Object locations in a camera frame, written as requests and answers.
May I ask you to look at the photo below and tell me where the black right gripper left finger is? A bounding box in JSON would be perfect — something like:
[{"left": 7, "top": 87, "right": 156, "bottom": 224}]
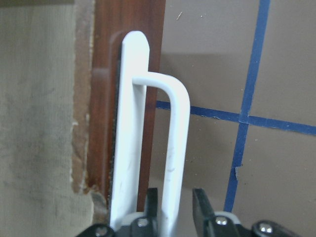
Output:
[{"left": 81, "top": 188, "right": 158, "bottom": 237}]

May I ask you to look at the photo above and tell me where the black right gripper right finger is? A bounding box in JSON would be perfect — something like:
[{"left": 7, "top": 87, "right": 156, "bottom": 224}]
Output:
[{"left": 193, "top": 188, "right": 298, "bottom": 237}]

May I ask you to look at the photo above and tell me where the white drawer handle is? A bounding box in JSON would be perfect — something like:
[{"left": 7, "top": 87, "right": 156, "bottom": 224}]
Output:
[{"left": 110, "top": 31, "right": 191, "bottom": 237}]

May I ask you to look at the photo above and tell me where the wooden drawer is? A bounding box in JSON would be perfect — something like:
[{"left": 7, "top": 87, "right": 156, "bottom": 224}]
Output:
[{"left": 0, "top": 0, "right": 166, "bottom": 237}]

